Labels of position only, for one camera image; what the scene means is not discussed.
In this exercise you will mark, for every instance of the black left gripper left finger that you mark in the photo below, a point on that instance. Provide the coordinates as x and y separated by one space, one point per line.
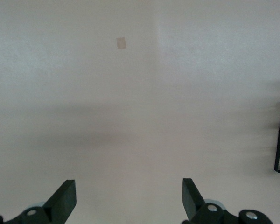
60 205

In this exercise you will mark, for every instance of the small square tape patch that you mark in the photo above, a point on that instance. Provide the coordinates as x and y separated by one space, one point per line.
121 43

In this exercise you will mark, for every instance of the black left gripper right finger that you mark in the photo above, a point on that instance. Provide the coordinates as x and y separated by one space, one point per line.
193 205

